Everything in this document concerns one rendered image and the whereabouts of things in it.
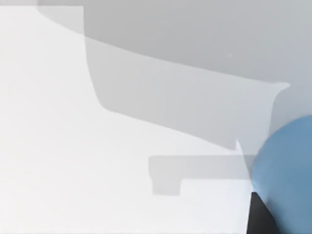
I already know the blue rounded object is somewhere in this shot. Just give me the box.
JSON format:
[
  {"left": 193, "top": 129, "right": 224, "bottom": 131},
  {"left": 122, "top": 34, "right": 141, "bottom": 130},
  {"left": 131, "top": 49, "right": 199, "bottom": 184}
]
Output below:
[{"left": 249, "top": 114, "right": 312, "bottom": 234}]

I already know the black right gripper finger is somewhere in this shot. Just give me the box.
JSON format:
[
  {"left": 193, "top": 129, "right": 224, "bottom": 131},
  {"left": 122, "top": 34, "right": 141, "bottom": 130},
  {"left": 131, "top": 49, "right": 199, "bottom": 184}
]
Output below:
[{"left": 246, "top": 191, "right": 281, "bottom": 234}]

